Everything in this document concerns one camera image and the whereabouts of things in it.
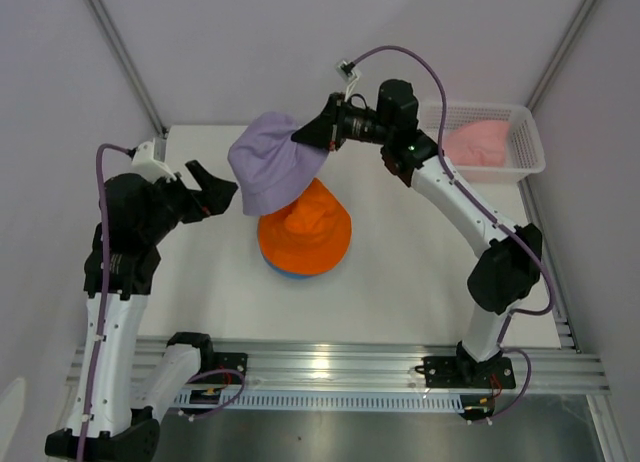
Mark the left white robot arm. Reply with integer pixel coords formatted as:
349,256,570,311
45,161,244,461

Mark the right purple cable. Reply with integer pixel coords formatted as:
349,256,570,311
349,45,556,426

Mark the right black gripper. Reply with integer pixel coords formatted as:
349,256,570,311
290,93,392,153

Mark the blue bucket hat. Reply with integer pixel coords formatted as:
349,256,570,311
264,259,317,280

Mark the white slotted cable duct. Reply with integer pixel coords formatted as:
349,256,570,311
172,388,463,414

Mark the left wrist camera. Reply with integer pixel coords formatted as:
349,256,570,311
130,137,177,183

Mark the pink bucket hat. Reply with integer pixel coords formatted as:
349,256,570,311
444,120,510,167

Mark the aluminium mounting rail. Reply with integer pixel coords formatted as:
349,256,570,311
64,301,612,396

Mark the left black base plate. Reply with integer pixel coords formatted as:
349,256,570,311
196,352,249,386

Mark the purple bucket hat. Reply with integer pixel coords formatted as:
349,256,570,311
227,112,328,217

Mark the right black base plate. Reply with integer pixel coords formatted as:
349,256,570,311
415,354,516,389

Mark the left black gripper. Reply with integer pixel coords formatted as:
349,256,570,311
140,160,236,242

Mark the orange bucket hat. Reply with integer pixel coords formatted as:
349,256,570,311
257,178,352,276

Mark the white plastic basket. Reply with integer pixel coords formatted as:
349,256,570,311
444,102,546,184

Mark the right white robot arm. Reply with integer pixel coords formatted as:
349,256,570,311
292,79,543,386

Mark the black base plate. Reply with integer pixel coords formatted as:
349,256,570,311
196,352,249,386
415,354,516,389

